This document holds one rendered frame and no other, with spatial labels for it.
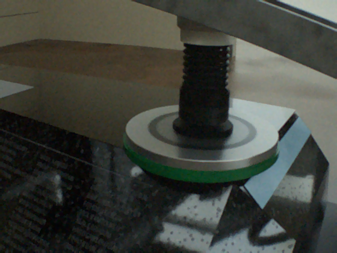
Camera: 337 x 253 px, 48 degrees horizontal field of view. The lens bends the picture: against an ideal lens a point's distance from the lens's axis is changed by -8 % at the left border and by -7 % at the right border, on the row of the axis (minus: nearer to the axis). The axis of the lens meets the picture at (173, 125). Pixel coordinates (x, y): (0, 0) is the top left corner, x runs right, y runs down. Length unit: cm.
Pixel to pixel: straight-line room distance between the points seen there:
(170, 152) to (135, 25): 584
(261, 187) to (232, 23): 21
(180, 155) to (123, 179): 10
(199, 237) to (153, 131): 16
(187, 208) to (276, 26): 24
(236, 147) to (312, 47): 16
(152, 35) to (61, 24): 184
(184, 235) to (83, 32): 650
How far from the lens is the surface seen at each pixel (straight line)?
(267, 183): 54
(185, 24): 50
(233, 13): 46
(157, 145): 50
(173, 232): 49
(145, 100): 77
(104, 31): 664
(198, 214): 48
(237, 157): 48
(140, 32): 626
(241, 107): 75
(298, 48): 45
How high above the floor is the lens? 103
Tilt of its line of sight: 21 degrees down
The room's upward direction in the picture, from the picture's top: 2 degrees clockwise
